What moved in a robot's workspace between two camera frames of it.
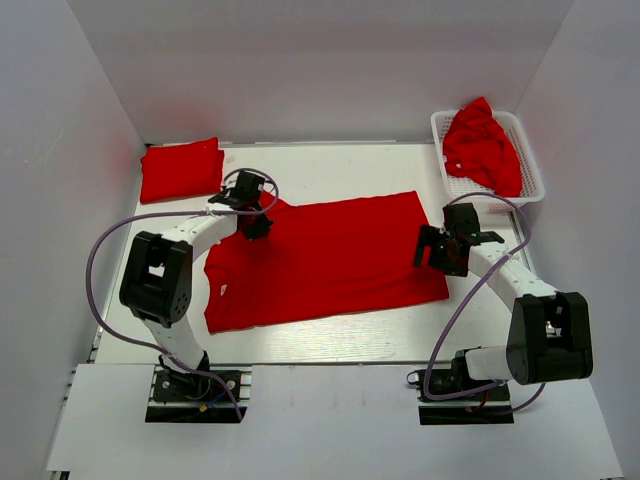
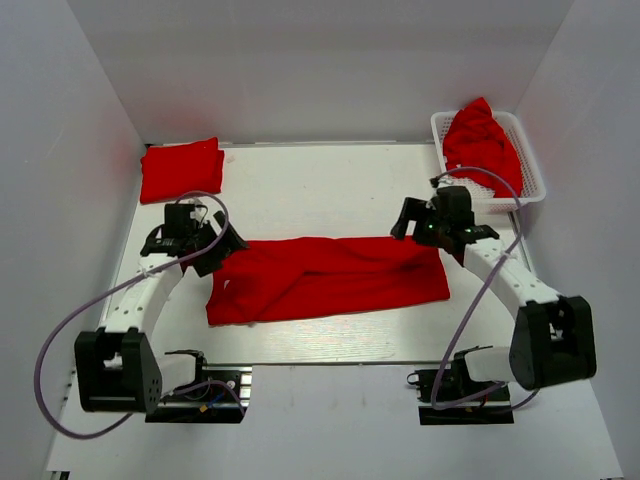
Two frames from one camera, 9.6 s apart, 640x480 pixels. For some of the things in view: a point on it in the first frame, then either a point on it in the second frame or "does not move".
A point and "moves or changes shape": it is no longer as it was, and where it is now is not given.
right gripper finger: (427, 235) -> (413, 211)
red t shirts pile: (476, 147) does not move
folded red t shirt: (181, 170) does not move
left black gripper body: (260, 222) -> (206, 263)
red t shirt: (319, 262) moves or changes shape
